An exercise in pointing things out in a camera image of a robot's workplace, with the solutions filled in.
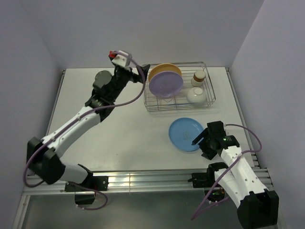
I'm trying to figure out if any blue plastic plate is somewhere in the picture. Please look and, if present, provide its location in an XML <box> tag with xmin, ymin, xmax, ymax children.
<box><xmin>168</xmin><ymin>117</ymin><xmax>204</xmax><ymax>152</ymax></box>

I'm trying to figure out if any purple plastic plate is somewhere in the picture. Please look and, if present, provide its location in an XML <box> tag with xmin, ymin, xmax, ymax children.
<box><xmin>149</xmin><ymin>71</ymin><xmax>184</xmax><ymax>98</ymax></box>

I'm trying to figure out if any white ceramic bowl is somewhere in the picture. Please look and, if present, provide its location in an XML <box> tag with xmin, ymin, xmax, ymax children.
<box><xmin>186</xmin><ymin>87</ymin><xmax>206</xmax><ymax>105</ymax></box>

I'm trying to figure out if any white cup with wood patches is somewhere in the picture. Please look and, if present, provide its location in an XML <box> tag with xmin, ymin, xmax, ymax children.
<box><xmin>191</xmin><ymin>70</ymin><xmax>206</xmax><ymax>87</ymax></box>

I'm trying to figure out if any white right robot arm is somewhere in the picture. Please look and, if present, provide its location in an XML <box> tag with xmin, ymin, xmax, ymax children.
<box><xmin>192</xmin><ymin>121</ymin><xmax>279</xmax><ymax>229</ymax></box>

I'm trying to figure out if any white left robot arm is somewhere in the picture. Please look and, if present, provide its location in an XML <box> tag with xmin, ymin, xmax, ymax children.
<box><xmin>26</xmin><ymin>64</ymin><xmax>150</xmax><ymax>190</ymax></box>

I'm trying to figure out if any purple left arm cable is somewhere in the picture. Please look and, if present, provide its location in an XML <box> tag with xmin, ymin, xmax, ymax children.
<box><xmin>23</xmin><ymin>50</ymin><xmax>146</xmax><ymax>211</ymax></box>

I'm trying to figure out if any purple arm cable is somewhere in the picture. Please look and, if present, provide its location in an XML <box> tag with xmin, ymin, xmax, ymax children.
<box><xmin>23</xmin><ymin>50</ymin><xmax>146</xmax><ymax>211</ymax></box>
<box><xmin>190</xmin><ymin>123</ymin><xmax>263</xmax><ymax>221</ymax></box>

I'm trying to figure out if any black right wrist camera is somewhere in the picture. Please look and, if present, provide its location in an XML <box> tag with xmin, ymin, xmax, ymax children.
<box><xmin>207</xmin><ymin>121</ymin><xmax>226</xmax><ymax>139</ymax></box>

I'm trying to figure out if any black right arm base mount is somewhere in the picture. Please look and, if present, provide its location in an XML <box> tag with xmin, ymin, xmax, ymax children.
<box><xmin>188</xmin><ymin>170</ymin><xmax>236</xmax><ymax>188</ymax></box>

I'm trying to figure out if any metal wire dish rack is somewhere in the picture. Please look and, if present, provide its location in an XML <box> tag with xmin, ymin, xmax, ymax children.
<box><xmin>143</xmin><ymin>62</ymin><xmax>216</xmax><ymax>112</ymax></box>

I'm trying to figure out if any aluminium table edge rail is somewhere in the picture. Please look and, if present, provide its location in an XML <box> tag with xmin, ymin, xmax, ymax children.
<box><xmin>22</xmin><ymin>168</ymin><xmax>274</xmax><ymax>195</ymax></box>

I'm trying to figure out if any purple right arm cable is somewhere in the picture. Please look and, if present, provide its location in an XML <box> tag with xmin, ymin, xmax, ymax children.
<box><xmin>190</xmin><ymin>123</ymin><xmax>263</xmax><ymax>221</ymax></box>

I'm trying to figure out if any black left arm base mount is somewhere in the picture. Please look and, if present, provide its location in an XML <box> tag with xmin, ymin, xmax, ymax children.
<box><xmin>64</xmin><ymin>176</ymin><xmax>109</xmax><ymax>192</ymax></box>

